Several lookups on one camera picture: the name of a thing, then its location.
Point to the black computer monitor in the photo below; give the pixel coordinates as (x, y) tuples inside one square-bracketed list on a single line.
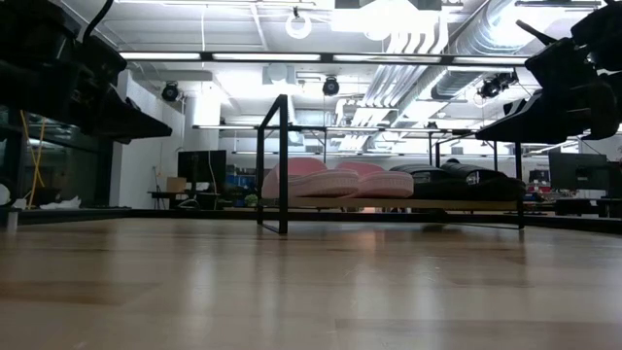
[(578, 170), (201, 165)]

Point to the long ceiling light bar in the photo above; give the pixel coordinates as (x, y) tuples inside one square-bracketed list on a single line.
[(267, 57)]

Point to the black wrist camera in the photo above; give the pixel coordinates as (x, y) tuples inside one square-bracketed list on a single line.
[(559, 68), (102, 63)]

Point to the silver ceiling air duct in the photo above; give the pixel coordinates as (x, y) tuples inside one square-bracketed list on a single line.
[(461, 82)]

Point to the small plain cardboard box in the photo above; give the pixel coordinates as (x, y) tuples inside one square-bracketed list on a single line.
[(176, 185)]

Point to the black ceiling spotlight cluster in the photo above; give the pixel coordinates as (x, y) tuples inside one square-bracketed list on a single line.
[(495, 85)]

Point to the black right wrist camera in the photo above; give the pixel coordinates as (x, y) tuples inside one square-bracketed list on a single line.
[(559, 68)]

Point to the black metal wooden shelf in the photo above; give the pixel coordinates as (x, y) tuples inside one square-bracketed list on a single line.
[(283, 146)]

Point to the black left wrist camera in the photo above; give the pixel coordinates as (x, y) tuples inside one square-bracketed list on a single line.
[(102, 63)]

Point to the pink foam slide sandal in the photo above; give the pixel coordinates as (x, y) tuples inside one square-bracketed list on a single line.
[(321, 182), (389, 185)]

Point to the black foam slide sandal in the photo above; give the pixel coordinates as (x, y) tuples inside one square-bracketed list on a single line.
[(495, 187), (427, 187)]

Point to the black background metal frame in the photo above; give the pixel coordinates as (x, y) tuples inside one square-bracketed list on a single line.
[(324, 143)]

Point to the small white cylinder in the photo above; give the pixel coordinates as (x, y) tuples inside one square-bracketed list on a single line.
[(12, 219)]

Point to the white crumpled cloth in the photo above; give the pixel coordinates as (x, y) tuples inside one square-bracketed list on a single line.
[(63, 203)]

